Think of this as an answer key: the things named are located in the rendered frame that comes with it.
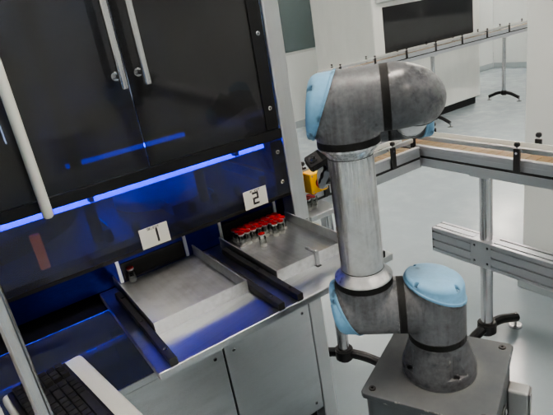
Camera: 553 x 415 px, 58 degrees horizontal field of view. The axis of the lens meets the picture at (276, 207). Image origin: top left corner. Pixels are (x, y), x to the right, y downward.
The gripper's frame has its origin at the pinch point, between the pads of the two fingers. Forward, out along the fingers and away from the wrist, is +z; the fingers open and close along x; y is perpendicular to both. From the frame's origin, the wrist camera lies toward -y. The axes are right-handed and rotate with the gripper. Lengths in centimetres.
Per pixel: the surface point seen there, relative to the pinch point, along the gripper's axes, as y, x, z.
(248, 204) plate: -19.3, 6.0, 10.5
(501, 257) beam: 83, -26, 34
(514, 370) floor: 89, -60, 72
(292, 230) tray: -5.3, -1.7, 18.3
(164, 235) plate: -47.6, 1.8, 11.5
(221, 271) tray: -35.0, -12.7, 14.5
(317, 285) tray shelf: -17.9, -32.1, 0.6
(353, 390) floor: 29, -37, 96
